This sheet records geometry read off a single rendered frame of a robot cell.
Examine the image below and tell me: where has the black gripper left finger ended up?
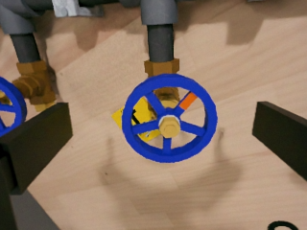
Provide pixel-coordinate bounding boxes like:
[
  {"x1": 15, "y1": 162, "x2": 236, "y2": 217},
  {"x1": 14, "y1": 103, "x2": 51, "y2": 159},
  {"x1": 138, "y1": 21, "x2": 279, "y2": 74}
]
[{"x1": 0, "y1": 103, "x2": 73, "y2": 230}]

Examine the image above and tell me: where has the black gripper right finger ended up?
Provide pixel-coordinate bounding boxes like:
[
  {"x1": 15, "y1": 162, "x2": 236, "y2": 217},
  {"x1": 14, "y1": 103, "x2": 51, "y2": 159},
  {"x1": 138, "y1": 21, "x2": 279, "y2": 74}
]
[{"x1": 251, "y1": 101, "x2": 307, "y2": 182}]

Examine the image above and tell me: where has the yellow tag with chain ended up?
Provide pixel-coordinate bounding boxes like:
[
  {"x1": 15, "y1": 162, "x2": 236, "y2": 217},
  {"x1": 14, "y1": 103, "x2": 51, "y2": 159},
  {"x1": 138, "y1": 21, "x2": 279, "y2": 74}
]
[{"x1": 111, "y1": 96, "x2": 179, "y2": 143}]

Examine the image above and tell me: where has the black rubber ring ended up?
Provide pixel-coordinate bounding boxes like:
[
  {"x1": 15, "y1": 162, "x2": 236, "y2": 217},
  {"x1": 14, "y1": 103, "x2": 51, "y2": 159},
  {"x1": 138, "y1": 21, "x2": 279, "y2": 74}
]
[{"x1": 269, "y1": 220, "x2": 299, "y2": 230}]

